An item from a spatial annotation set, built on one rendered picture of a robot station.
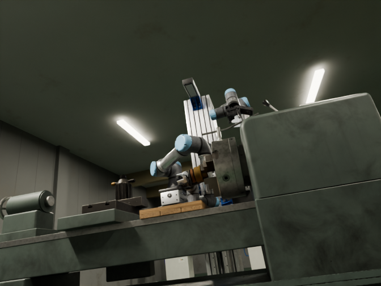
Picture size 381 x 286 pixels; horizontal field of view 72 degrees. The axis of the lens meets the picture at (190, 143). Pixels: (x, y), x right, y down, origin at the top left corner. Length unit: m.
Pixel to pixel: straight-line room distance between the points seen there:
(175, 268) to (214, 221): 7.07
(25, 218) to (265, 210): 1.30
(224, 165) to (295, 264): 0.50
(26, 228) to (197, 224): 0.98
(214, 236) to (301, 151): 0.53
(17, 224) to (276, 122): 1.49
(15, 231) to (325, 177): 1.58
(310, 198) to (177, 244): 0.60
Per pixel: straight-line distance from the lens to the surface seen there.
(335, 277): 1.11
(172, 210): 1.26
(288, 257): 1.17
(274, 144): 1.24
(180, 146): 1.73
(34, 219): 1.76
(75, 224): 1.40
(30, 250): 1.62
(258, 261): 8.06
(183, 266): 8.19
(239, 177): 1.29
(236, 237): 1.21
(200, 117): 2.42
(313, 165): 1.23
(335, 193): 1.22
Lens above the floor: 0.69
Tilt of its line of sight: 23 degrees up
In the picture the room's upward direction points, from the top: 8 degrees counter-clockwise
